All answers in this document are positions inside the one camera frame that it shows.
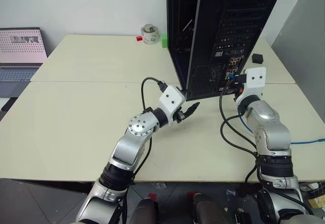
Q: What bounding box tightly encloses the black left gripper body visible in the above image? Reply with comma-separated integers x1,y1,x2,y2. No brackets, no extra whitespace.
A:
174,106,188,126

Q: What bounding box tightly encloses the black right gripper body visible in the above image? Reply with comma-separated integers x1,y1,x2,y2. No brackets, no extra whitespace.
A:
232,82,246,101

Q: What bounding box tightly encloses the blue ethernet cable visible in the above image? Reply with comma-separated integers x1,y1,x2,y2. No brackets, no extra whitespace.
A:
227,72,325,145

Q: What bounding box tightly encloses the black computer tower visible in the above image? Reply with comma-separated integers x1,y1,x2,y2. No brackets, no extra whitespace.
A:
166,0,287,102

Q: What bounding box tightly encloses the small black box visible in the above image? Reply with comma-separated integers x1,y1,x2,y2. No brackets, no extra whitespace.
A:
251,53,265,64

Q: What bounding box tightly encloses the dark rounded shape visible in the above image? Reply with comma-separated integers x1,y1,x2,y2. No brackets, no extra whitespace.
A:
187,191,225,224
131,193,160,224

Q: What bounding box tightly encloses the yellow foam piece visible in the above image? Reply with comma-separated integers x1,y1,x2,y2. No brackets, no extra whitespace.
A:
308,198,325,212

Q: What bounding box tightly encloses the grey open laptop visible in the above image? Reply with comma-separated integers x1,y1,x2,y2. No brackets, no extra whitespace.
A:
0,26,49,83

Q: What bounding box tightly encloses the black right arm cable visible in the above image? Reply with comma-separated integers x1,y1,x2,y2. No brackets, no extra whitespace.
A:
218,74,260,184

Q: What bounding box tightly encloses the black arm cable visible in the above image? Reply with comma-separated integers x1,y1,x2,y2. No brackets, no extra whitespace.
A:
125,77,168,184
218,74,260,184

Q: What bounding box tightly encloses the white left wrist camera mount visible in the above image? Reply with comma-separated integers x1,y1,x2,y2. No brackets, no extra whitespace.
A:
156,85,186,126

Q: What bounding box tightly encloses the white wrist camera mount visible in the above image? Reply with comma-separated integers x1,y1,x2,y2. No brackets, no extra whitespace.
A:
235,67,267,107
156,85,186,126

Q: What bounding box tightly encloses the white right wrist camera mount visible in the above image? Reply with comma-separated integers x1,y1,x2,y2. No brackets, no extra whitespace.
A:
235,67,267,107

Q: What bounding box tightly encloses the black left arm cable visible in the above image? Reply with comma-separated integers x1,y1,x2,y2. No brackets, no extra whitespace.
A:
125,77,168,184

